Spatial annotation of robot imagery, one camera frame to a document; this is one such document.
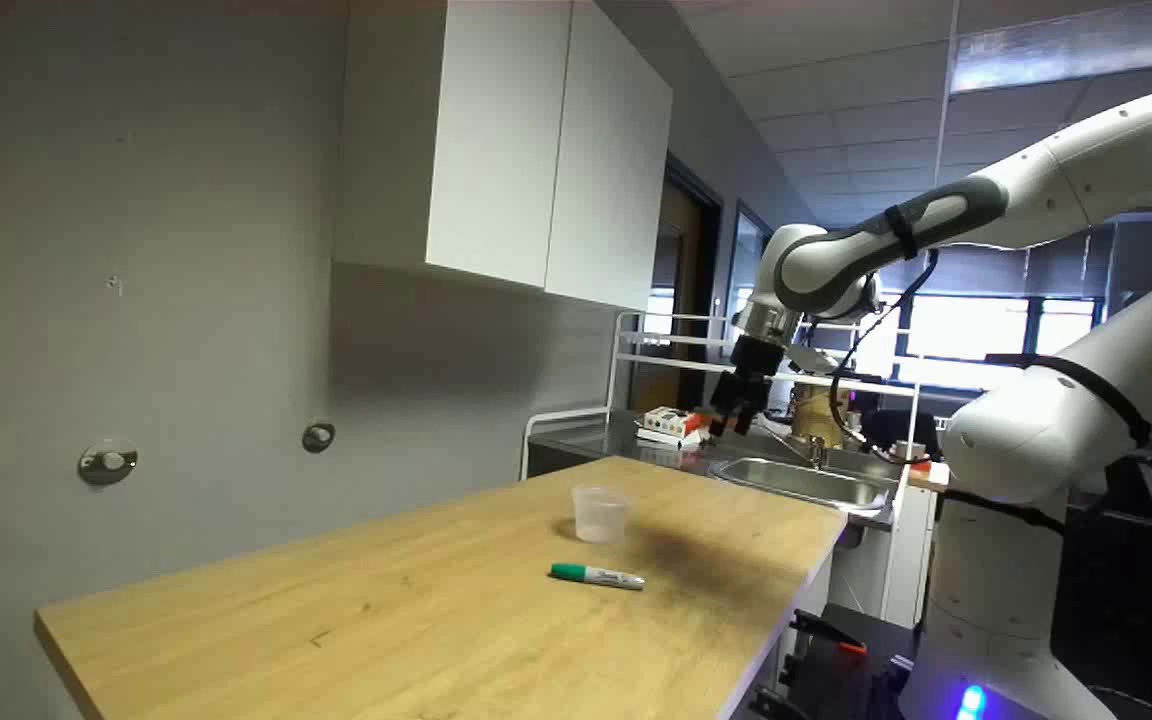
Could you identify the steel sink basin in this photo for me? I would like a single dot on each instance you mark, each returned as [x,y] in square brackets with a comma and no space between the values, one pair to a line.
[799,483]

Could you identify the clear plastic cup bowl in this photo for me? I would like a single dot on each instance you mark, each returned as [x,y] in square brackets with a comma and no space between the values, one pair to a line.
[597,512]

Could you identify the round metal wall knob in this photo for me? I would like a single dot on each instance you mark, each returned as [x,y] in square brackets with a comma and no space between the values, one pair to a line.
[319,437]
[105,461]

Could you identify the white metal rack frame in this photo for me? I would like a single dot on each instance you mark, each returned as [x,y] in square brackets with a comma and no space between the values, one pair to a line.
[680,362]

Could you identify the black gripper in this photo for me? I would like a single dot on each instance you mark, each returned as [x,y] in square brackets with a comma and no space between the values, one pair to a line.
[752,362]

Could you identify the white wall cabinet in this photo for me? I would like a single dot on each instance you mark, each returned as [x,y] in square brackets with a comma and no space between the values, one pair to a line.
[502,141]

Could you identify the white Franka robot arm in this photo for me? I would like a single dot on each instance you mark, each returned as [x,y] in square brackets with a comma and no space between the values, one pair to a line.
[1071,186]

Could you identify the red and white box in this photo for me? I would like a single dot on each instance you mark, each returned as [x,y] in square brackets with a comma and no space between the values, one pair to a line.
[671,426]

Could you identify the green and white marker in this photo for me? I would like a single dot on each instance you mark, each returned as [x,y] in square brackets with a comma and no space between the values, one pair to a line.
[597,578]

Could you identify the black and red clamp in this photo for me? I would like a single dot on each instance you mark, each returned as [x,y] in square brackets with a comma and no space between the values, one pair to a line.
[824,637]

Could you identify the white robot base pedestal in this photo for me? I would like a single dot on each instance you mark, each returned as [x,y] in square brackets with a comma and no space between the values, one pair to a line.
[997,603]

